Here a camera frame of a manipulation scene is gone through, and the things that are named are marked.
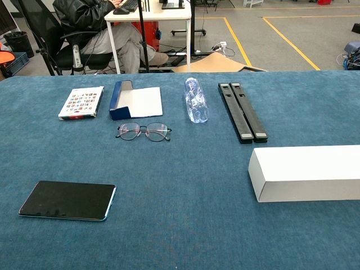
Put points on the red box under desk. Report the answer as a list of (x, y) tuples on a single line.
[(149, 32)]

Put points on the clear plastic water bottle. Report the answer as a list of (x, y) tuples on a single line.
[(196, 101)]

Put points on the blue plastic crate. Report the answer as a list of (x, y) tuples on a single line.
[(17, 62)]

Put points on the white desk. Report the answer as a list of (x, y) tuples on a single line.
[(157, 14)]

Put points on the black mesh office chair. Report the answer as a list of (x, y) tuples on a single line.
[(50, 36)]

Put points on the black tablet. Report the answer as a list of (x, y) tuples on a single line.
[(67, 200)]

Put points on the black rolling stand base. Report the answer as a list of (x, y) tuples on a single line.
[(191, 31)]

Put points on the black computer mouse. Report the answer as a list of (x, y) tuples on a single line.
[(121, 11)]

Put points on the orange round object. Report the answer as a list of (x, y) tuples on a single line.
[(5, 56)]

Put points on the long white cardboard box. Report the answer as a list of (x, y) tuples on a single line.
[(306, 171)]

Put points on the black keyboard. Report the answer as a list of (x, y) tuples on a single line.
[(130, 5)]

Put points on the thin black frame eyeglasses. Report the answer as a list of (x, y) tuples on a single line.
[(143, 131)]

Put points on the white power strip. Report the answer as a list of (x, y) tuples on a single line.
[(221, 45)]

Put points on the seated person in black jacket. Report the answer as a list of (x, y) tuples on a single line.
[(112, 31)]

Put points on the black waste bin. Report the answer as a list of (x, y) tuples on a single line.
[(19, 43)]

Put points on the white box with colourful icons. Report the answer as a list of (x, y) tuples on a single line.
[(81, 102)]

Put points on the monitor stand base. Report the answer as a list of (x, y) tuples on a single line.
[(173, 5)]

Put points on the black folding laptop stand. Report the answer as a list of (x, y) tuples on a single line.
[(242, 112)]

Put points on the blue table cloth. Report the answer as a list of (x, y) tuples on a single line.
[(180, 174)]

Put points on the brown cardboard sheet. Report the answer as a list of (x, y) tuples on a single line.
[(216, 64)]

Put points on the black tripod pole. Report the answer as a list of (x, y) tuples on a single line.
[(143, 33)]

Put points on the blue and white glasses case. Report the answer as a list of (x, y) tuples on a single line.
[(135, 103)]

